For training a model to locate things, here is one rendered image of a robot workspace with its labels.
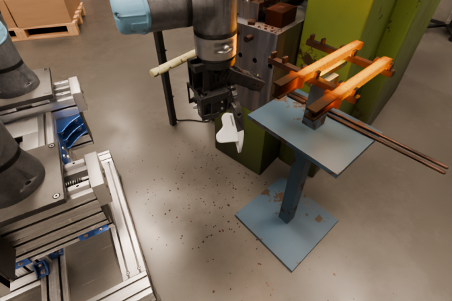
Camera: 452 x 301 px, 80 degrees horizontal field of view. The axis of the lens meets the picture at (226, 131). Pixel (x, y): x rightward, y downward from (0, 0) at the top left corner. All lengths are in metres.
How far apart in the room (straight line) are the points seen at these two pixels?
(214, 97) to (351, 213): 1.35
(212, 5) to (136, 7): 0.11
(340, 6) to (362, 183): 1.09
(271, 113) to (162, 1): 0.75
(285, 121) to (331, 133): 0.17
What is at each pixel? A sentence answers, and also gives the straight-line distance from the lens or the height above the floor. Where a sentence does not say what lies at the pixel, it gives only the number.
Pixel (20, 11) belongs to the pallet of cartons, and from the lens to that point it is 4.05.
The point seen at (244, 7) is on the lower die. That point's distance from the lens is 1.34.
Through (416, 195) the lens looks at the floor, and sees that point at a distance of 2.01.
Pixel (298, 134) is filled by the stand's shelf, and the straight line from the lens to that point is 1.02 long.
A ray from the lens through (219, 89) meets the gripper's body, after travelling 0.53.
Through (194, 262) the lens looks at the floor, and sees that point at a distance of 1.48.
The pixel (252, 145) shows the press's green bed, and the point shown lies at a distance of 1.61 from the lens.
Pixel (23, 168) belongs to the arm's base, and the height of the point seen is 0.88.
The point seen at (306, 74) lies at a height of 0.97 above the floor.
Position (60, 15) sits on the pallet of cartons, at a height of 0.24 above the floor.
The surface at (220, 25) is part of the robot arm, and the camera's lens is 0.46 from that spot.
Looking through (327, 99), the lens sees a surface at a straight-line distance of 0.72.
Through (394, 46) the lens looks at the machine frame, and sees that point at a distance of 1.73.
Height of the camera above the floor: 1.36
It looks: 42 degrees down
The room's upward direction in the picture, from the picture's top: straight up
